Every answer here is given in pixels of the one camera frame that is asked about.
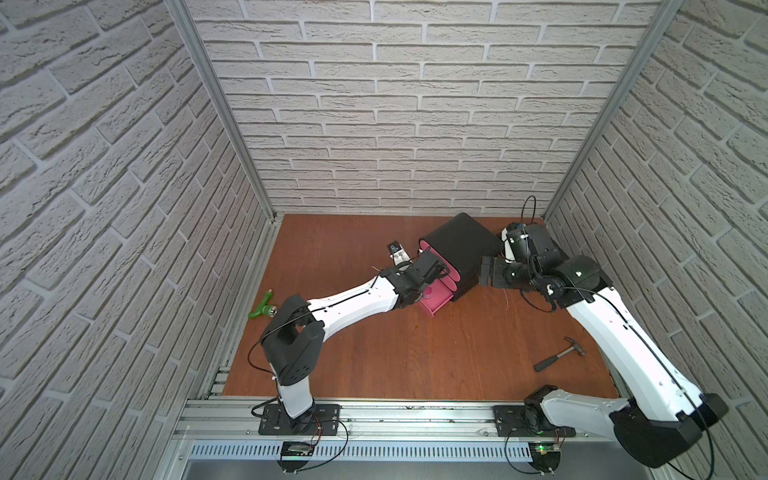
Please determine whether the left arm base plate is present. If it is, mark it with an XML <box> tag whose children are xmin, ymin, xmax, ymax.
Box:
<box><xmin>258</xmin><ymin>403</ymin><xmax>341</xmax><ymax>436</ymax></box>

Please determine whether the controller box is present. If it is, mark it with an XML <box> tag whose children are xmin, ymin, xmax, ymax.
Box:
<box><xmin>280</xmin><ymin>441</ymin><xmax>315</xmax><ymax>457</ymax></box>
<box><xmin>528</xmin><ymin>443</ymin><xmax>561</xmax><ymax>472</ymax></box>

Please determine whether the black drawer cabinet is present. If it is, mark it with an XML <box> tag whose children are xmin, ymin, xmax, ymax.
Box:
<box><xmin>419</xmin><ymin>213</ymin><xmax>502</xmax><ymax>302</ymax></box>

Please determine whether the left controller box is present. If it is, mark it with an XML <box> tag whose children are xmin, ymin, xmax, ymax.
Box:
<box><xmin>280</xmin><ymin>441</ymin><xmax>315</xmax><ymax>457</ymax></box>

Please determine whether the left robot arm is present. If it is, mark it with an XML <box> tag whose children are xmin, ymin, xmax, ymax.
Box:
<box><xmin>259</xmin><ymin>252</ymin><xmax>449</xmax><ymax>420</ymax></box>

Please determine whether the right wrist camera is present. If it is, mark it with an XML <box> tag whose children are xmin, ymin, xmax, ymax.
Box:
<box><xmin>500</xmin><ymin>223</ymin><xmax>553</xmax><ymax>262</ymax></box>

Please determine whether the aluminium front rail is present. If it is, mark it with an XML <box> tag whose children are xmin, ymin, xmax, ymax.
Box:
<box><xmin>172</xmin><ymin>397</ymin><xmax>628</xmax><ymax>443</ymax></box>

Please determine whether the green flashlight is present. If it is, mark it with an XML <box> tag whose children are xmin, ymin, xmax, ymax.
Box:
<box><xmin>248</xmin><ymin>289</ymin><xmax>277</xmax><ymax>320</ymax></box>

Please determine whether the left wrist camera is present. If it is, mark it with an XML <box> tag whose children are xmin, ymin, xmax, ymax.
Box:
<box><xmin>387</xmin><ymin>241</ymin><xmax>411</xmax><ymax>268</ymax></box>

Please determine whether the black handled hammer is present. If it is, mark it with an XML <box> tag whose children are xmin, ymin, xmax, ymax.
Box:
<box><xmin>533</xmin><ymin>337</ymin><xmax>586</xmax><ymax>372</ymax></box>

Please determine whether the pink top drawer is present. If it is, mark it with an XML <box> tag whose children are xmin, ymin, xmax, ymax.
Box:
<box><xmin>419</xmin><ymin>239</ymin><xmax>461</xmax><ymax>283</ymax></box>

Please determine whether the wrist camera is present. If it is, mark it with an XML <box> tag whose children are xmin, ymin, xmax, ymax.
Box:
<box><xmin>500</xmin><ymin>223</ymin><xmax>553</xmax><ymax>262</ymax></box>
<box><xmin>387</xmin><ymin>241</ymin><xmax>411</xmax><ymax>268</ymax></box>

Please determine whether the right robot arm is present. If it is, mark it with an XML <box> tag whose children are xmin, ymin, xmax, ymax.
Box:
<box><xmin>479</xmin><ymin>249</ymin><xmax>729</xmax><ymax>468</ymax></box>

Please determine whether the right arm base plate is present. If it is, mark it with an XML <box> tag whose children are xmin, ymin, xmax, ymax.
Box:
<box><xmin>492</xmin><ymin>404</ymin><xmax>576</xmax><ymax>439</ymax></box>

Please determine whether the right controller box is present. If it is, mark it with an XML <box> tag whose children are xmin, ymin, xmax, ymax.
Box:
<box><xmin>528</xmin><ymin>443</ymin><xmax>561</xmax><ymax>472</ymax></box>

